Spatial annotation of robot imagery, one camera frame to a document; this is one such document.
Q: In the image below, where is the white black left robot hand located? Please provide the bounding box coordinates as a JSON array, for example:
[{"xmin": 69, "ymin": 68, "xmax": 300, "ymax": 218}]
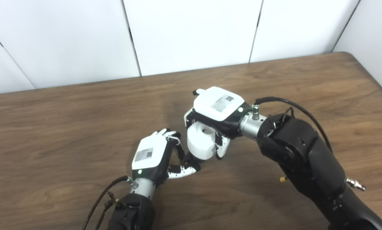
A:
[{"xmin": 132, "ymin": 128, "xmax": 198, "ymax": 188}]

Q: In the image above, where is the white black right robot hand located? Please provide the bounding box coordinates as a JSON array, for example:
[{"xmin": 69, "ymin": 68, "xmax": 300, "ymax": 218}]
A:
[{"xmin": 184, "ymin": 86, "xmax": 254, "ymax": 160}]

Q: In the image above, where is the round white piece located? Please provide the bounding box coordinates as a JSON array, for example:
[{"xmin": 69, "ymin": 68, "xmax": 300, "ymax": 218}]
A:
[{"xmin": 187, "ymin": 123, "xmax": 222, "ymax": 161}]

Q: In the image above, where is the black flanged holder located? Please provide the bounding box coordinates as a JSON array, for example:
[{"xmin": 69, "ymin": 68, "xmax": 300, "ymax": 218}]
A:
[{"xmin": 181, "ymin": 151, "xmax": 208, "ymax": 173}]

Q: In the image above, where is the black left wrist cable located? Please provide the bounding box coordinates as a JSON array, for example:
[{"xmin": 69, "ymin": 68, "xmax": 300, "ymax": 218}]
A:
[{"xmin": 82, "ymin": 175, "xmax": 138, "ymax": 230}]

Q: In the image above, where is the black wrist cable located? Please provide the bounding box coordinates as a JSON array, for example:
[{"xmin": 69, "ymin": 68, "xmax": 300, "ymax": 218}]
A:
[
  {"xmin": 252, "ymin": 97, "xmax": 333, "ymax": 152},
  {"xmin": 82, "ymin": 175, "xmax": 138, "ymax": 230}
]

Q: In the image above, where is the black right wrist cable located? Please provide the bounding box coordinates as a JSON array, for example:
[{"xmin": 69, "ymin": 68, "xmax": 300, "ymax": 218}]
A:
[{"xmin": 252, "ymin": 97, "xmax": 333, "ymax": 152}]

